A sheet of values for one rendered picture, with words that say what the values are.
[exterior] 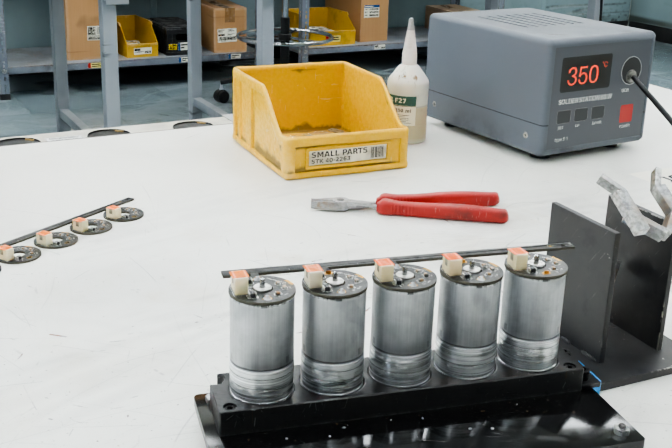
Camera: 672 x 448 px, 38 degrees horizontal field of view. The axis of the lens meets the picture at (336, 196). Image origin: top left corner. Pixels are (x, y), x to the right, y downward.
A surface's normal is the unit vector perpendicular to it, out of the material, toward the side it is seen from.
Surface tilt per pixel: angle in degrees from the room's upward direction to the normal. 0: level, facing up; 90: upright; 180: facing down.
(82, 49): 89
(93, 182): 0
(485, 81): 90
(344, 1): 91
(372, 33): 90
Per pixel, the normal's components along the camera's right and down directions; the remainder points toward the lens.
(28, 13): 0.47, 0.29
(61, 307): 0.03, -0.95
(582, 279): -0.91, 0.11
